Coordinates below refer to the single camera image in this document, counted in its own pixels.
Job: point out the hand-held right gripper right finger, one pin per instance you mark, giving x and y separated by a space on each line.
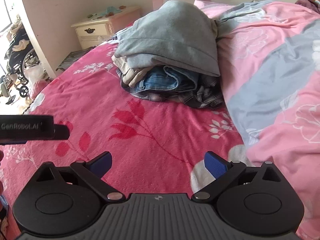
215 165

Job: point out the cream nightstand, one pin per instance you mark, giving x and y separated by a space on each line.
100 30

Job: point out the pink pillow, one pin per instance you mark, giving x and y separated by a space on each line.
202 3

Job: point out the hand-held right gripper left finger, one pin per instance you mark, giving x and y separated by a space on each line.
101 164

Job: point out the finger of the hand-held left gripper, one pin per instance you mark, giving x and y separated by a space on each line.
62 132

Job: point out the grey sweatpants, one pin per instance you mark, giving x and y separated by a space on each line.
170 35

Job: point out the red floral fleece blanket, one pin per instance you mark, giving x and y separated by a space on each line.
140 130

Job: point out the teal cloth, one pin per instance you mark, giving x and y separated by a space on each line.
107 12

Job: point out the green slatted stool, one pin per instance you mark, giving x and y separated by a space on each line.
72 57

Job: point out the blue jeans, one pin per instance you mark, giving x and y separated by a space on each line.
165 80

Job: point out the clear plastic bag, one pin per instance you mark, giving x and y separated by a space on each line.
33 73

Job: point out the beige pants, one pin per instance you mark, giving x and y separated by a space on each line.
128 72

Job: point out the wheelchair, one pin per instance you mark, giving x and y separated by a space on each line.
17 55

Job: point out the dark plaid shirt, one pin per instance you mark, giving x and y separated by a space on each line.
200 97

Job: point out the pink grey floral quilt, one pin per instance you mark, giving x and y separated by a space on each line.
275 80

